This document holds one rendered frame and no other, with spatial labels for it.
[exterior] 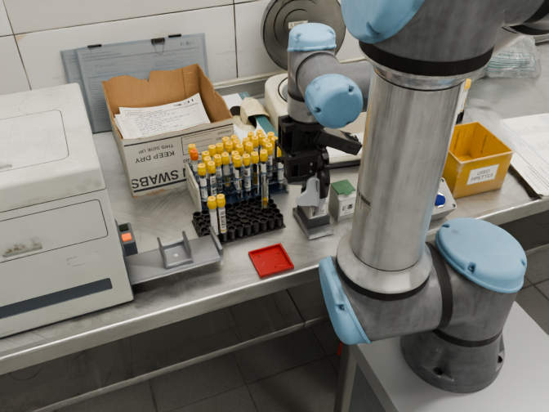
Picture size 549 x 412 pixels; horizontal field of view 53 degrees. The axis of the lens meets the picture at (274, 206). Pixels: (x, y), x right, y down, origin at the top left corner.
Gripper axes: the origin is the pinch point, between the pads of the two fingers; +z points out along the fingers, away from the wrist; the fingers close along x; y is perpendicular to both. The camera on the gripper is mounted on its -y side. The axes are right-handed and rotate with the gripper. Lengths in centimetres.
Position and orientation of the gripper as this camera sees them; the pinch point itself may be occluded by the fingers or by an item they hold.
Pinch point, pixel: (314, 200)
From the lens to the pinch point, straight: 110.0
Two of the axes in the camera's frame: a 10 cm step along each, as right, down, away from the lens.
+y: -9.4, 2.3, -2.7
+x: 3.5, 6.0, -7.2
